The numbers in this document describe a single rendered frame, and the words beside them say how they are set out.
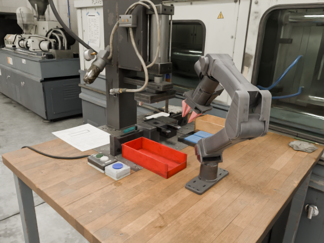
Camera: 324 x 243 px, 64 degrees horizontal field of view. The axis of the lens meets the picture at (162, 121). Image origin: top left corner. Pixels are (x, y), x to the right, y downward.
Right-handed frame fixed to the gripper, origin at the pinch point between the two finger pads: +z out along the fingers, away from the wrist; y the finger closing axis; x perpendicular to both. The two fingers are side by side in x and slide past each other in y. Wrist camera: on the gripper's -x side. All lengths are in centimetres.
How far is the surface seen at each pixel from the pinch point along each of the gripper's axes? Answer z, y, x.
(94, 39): 72, 165, -85
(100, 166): 24.8, 8.4, 26.9
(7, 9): 397, 845, -280
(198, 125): 23.4, 6.3, -35.0
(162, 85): 3.4, 22.2, -9.2
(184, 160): 14.2, -9.5, 2.0
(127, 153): 24.2, 8.7, 13.5
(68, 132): 48, 45, 15
